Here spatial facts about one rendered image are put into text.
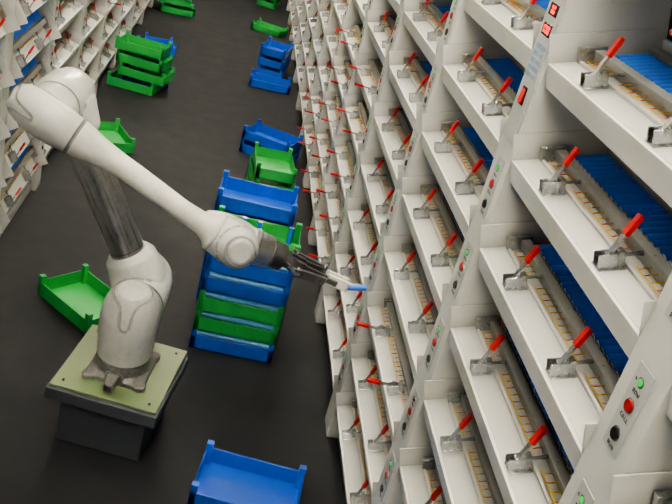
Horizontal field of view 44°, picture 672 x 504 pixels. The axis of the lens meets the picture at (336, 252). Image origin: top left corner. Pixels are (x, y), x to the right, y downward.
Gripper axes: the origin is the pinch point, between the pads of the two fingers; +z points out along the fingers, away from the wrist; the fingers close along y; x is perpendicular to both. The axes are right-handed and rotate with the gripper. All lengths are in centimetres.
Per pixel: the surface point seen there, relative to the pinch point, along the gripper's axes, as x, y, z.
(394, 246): -12.4, 10.5, 13.3
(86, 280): 78, 80, -60
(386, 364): 7.9, -19.7, 17.6
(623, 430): -54, -126, 0
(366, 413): 26.2, -17.0, 21.9
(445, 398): -12, -59, 15
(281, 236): 23, 67, -5
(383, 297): 3.9, 10.6, 18.8
